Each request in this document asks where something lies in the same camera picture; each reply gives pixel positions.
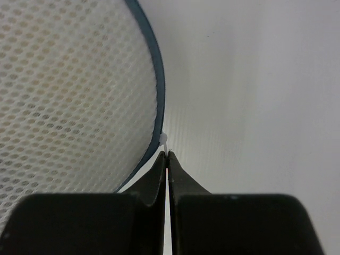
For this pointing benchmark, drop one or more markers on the round white mesh laundry bag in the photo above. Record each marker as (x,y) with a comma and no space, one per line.
(82,97)

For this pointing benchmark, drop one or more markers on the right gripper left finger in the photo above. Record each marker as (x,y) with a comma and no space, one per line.
(131,222)

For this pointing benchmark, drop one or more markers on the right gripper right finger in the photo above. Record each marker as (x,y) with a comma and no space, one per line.
(207,223)

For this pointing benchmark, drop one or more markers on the white zipper pull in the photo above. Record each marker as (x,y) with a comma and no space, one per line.
(163,142)

